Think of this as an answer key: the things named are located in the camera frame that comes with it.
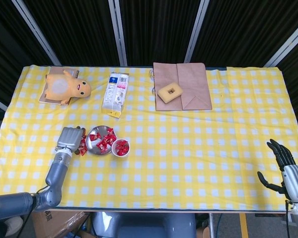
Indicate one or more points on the brown spiral notebook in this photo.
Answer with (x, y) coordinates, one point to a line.
(55, 70)

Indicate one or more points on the beige shoe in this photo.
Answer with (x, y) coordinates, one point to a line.
(15, 222)

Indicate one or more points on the yellow white checkered tablecloth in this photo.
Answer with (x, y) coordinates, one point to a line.
(188, 148)

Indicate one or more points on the white plastic food package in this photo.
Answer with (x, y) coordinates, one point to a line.
(114, 96)

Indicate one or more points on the metal table leg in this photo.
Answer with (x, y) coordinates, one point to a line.
(211, 225)

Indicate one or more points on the red candy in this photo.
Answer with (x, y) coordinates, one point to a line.
(82, 151)
(124, 145)
(95, 136)
(83, 140)
(108, 139)
(110, 131)
(124, 152)
(119, 148)
(101, 146)

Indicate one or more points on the yellow plush animal toy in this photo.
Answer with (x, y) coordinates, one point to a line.
(72, 86)

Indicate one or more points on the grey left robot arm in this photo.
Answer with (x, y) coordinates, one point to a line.
(55, 171)

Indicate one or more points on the brown paper bag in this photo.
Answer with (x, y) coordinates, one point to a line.
(193, 84)

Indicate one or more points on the white paper cup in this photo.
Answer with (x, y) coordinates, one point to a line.
(114, 150)

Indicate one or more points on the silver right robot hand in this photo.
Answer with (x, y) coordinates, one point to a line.
(293, 181)

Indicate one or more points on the brown cardboard box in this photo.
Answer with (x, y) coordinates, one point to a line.
(59, 223)

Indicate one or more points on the round metal plate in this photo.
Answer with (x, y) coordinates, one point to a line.
(92, 147)

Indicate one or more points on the yellow sponge with hole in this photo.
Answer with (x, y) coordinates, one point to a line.
(164, 95)

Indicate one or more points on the grey robot torso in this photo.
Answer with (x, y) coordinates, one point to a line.
(144, 225)

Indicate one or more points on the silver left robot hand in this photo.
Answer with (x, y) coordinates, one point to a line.
(68, 137)

